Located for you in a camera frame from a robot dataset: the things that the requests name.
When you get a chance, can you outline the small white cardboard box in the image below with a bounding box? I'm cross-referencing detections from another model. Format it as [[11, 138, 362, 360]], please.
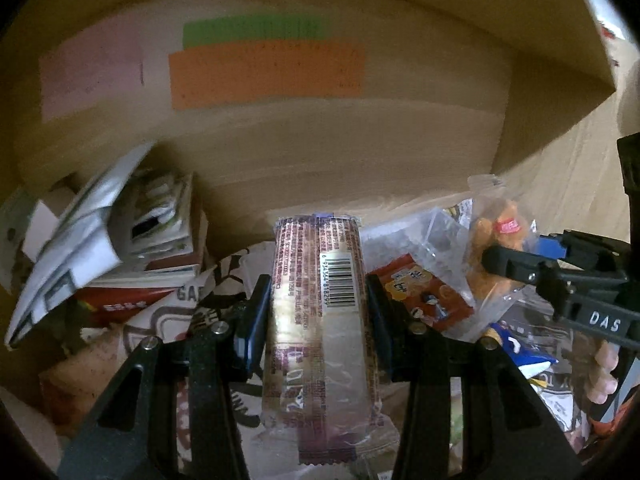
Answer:
[[22, 200, 61, 261]]

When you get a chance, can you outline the person's right hand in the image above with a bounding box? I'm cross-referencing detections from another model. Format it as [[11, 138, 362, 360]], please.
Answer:
[[587, 341, 622, 407]]

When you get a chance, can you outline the green sticky note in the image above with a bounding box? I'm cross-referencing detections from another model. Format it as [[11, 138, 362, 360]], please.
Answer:
[[182, 14, 332, 51]]

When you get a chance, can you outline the orange sticky note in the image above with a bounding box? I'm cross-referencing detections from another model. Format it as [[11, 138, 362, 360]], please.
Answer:
[[168, 40, 366, 110]]

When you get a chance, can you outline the crinkled clear plastic bag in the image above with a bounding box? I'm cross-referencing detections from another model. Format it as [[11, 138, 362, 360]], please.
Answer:
[[360, 207, 476, 301]]

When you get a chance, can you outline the purple print wafer snack packet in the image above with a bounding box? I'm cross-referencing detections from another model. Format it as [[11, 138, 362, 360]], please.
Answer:
[[252, 214, 401, 467]]

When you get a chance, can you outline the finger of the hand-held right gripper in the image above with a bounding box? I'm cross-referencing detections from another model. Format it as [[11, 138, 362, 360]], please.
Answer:
[[482, 245, 556, 291], [539, 232, 628, 273]]

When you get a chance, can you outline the wooden desk hutch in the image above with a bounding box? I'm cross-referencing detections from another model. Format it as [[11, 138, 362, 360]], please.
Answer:
[[0, 0, 640, 411]]

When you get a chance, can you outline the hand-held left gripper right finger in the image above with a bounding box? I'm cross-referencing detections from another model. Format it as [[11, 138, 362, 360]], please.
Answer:
[[366, 274, 583, 480]]

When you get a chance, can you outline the printed newspaper sheet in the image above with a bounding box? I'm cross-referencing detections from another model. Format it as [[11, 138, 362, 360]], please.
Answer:
[[120, 247, 281, 466]]

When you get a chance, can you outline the clear bag of orange snacks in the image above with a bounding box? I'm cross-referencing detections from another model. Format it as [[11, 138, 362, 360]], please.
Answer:
[[462, 174, 541, 311]]

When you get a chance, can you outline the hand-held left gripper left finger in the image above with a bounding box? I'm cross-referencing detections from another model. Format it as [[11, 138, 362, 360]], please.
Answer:
[[57, 274, 273, 480]]

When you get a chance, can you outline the blue snack packet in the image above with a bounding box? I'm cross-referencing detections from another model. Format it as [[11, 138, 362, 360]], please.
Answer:
[[487, 322, 558, 376]]

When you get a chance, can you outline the red and white snack packet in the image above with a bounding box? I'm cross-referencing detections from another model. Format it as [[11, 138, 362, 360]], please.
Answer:
[[75, 285, 181, 328]]

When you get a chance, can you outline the pile of white paper envelopes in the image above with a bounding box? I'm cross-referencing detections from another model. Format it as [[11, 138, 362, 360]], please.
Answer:
[[5, 142, 211, 351]]

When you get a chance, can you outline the pink sticky note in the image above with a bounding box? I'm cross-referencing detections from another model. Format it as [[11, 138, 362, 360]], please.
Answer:
[[40, 15, 146, 121]]

